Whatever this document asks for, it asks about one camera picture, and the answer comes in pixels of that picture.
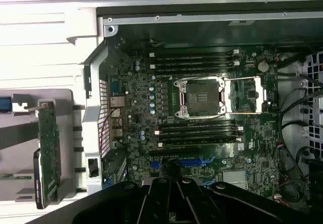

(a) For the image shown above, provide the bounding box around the green Dell motherboard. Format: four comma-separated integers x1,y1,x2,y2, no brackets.
105,39,281,201

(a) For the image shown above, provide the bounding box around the teal rear port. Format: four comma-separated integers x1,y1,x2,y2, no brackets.
109,76,125,94

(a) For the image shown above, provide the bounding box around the twisted red black wire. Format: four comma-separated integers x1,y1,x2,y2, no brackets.
273,193,291,207

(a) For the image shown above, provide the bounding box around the silver socket cover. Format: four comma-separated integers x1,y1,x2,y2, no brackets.
223,76,268,115

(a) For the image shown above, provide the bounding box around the silver coin cell battery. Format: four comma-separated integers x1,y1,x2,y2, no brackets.
257,61,270,74

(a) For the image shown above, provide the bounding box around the silver finned chipset heatsink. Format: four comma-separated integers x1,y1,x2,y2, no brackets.
222,170,248,190

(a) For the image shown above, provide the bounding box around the blue plastic part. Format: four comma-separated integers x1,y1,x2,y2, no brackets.
0,96,13,114

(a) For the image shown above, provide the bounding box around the grey metal PC case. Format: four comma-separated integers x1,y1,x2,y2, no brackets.
66,6,323,211

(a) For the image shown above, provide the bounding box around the green RAM stick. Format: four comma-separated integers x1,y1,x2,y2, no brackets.
0,174,33,181

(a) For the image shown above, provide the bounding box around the perforated metal disk bay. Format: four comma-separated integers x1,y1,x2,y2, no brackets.
301,52,323,156

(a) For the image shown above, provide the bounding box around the blue expansion slot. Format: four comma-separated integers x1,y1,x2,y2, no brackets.
150,159,216,169

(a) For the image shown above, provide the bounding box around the thin red black wire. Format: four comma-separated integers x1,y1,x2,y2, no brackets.
99,107,122,157

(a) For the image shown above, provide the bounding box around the CPU socket with metal frame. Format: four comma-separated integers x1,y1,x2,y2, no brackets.
174,77,227,121

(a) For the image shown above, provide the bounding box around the black round component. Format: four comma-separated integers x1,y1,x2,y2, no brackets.
279,180,301,202

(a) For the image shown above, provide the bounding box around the grey parts rack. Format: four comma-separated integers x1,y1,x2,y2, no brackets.
0,89,87,211

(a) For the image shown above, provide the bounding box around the black cable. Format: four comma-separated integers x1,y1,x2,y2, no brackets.
279,85,323,114
280,119,311,136

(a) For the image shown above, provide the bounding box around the long black expansion slot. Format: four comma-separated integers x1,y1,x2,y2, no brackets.
148,145,200,157

